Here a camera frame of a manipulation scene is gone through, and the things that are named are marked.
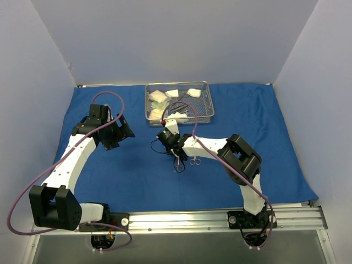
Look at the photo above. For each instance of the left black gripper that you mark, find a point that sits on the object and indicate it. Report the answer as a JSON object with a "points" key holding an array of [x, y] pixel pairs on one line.
{"points": [[121, 131]]}

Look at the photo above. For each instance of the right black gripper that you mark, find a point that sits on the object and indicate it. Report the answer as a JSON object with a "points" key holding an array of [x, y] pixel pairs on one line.
{"points": [[177, 152]]}

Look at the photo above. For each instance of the steel surgical scissors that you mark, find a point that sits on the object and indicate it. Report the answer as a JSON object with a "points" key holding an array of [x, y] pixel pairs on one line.
{"points": [[195, 161]]}

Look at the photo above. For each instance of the straight steel scissors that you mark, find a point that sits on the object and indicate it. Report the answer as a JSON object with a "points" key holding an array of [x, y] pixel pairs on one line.
{"points": [[178, 165]]}

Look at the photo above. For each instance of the steel mesh instrument tray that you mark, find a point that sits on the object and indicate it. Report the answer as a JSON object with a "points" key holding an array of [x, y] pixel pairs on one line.
{"points": [[203, 106]]}

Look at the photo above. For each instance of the blue surgical drape cloth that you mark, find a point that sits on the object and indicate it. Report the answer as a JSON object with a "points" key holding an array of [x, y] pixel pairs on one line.
{"points": [[137, 176]]}

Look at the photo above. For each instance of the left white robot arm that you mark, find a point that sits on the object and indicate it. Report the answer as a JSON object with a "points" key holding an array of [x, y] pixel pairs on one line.
{"points": [[53, 203]]}

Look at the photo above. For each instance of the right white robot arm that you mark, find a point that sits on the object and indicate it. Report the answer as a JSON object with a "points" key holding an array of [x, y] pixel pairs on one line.
{"points": [[241, 162]]}

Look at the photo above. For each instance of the white gauze pad front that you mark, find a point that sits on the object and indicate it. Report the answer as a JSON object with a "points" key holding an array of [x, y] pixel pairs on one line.
{"points": [[177, 115]]}

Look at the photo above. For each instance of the steel tweezers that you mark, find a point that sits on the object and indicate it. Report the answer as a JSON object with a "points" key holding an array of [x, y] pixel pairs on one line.
{"points": [[177, 108]]}

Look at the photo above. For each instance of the peach gauze pack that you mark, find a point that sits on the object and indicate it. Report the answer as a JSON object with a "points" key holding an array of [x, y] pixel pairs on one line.
{"points": [[156, 114]]}

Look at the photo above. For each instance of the green paper packet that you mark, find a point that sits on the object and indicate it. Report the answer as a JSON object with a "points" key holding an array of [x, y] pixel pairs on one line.
{"points": [[159, 106]]}

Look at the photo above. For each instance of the white gauze roll middle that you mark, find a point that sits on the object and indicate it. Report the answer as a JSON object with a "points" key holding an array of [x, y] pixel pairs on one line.
{"points": [[172, 93]]}

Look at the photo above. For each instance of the white gauze roll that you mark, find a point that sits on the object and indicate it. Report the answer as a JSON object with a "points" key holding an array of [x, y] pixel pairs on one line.
{"points": [[172, 93], [195, 93]]}

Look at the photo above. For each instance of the cream gauze pack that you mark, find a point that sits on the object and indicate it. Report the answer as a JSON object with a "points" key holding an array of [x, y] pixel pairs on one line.
{"points": [[158, 96]]}

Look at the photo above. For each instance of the white gauze roll right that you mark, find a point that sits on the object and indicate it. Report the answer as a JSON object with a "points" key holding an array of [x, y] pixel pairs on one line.
{"points": [[195, 93]]}

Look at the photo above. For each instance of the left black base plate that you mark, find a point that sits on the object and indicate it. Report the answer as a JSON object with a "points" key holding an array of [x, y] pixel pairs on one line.
{"points": [[120, 220]]}

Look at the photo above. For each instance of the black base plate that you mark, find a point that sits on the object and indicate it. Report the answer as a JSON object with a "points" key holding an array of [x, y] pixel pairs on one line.
{"points": [[245, 220], [120, 220]]}

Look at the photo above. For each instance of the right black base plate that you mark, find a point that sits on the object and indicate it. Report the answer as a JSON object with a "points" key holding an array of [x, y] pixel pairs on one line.
{"points": [[245, 220]]}

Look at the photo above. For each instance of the aluminium front rail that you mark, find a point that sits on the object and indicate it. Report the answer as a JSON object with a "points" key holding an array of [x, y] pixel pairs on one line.
{"points": [[288, 217]]}

